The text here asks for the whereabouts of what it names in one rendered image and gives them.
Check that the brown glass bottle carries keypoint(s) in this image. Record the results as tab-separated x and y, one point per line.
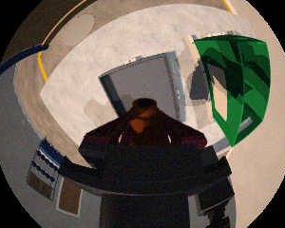
144	119

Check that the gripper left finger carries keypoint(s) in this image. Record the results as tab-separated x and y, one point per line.
111	132

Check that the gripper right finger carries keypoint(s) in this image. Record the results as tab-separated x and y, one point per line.
179	133

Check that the green divided crate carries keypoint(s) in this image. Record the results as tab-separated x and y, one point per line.
236	96

